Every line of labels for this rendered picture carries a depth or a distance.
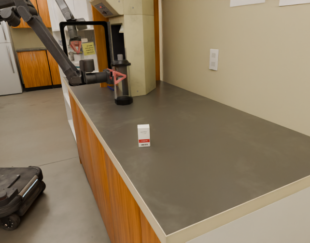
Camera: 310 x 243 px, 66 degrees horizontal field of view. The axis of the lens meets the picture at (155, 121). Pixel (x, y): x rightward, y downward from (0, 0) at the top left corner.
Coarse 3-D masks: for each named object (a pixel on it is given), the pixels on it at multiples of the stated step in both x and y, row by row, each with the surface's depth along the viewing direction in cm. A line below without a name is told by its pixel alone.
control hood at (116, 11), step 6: (90, 0) 145; (96, 0) 136; (102, 0) 128; (108, 0) 125; (114, 0) 126; (120, 0) 127; (108, 6) 130; (114, 6) 127; (120, 6) 128; (114, 12) 131; (120, 12) 129
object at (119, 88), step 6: (126, 66) 124; (120, 72) 125; (126, 72) 126; (120, 78) 126; (126, 78) 127; (114, 84) 130; (120, 84) 128; (126, 84) 128; (114, 90) 132; (120, 90) 129; (126, 90) 130; (120, 96) 130; (126, 96) 131
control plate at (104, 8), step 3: (99, 3) 136; (102, 3) 133; (96, 6) 146; (99, 6) 141; (99, 9) 147; (102, 9) 142; (105, 9) 138; (102, 12) 148; (108, 12) 139; (105, 15) 150
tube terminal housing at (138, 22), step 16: (128, 0) 129; (144, 0) 136; (128, 16) 132; (144, 16) 138; (128, 32) 134; (144, 32) 140; (112, 48) 162; (128, 48) 137; (144, 48) 142; (144, 64) 145; (144, 80) 148
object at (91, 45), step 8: (72, 32) 148; (80, 32) 150; (88, 32) 152; (96, 32) 155; (104, 32) 158; (72, 40) 149; (80, 40) 151; (88, 40) 154; (96, 40) 156; (104, 40) 159; (72, 48) 150; (80, 48) 153; (88, 48) 155; (96, 48) 158; (104, 48) 161; (80, 56) 154; (88, 56) 157; (96, 56) 160; (104, 56) 162; (96, 64) 161; (104, 64) 164; (88, 72) 160
